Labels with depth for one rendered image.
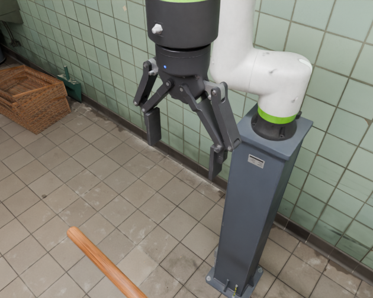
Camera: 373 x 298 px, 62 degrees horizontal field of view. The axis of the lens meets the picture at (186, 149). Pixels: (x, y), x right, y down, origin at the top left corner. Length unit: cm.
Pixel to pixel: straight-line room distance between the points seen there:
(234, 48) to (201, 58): 49
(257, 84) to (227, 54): 12
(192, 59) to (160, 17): 6
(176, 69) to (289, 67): 54
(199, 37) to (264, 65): 54
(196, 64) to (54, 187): 225
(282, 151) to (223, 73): 30
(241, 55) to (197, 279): 146
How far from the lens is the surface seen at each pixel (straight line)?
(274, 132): 102
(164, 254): 211
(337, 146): 169
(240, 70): 93
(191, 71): 42
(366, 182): 177
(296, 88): 93
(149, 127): 55
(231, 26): 87
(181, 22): 38
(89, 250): 80
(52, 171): 271
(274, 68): 91
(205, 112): 45
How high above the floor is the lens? 188
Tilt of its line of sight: 45 degrees down
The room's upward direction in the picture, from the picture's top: straight up
